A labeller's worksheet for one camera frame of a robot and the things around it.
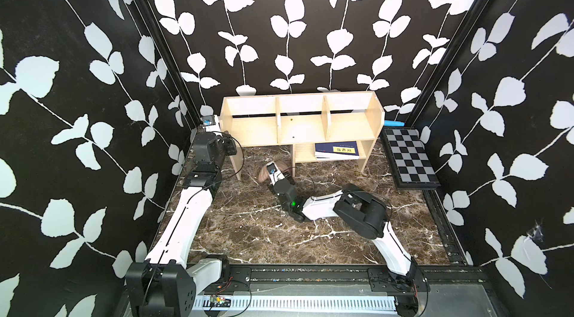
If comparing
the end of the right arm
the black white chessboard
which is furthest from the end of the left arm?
the black white chessboard

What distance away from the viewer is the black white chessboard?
97 centimetres

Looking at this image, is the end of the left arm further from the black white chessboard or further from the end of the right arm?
the black white chessboard
